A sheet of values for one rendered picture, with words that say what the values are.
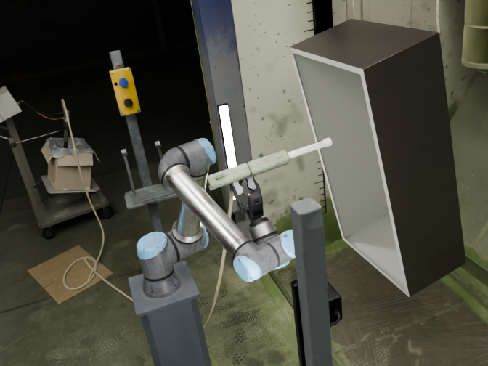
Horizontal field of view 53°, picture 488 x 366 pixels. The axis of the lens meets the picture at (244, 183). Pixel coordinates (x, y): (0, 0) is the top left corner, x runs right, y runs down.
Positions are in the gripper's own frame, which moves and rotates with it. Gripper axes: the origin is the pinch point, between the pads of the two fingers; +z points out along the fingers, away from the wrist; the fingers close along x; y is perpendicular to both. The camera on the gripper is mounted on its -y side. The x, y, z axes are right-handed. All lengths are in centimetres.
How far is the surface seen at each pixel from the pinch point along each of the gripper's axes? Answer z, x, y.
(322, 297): -45, -10, -68
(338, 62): 27, 54, -2
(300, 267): -38, -13, -71
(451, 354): -114, 86, 82
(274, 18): 90, 70, 69
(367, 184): -15, 88, 89
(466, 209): -52, 157, 116
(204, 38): 91, 29, 69
